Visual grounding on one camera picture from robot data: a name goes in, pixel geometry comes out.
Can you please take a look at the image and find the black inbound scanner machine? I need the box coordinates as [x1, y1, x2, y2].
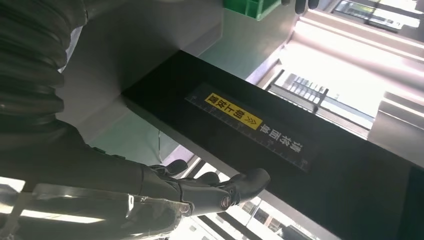
[120, 49, 424, 240]

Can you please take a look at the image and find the green plastic crate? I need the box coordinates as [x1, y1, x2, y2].
[222, 0, 283, 21]

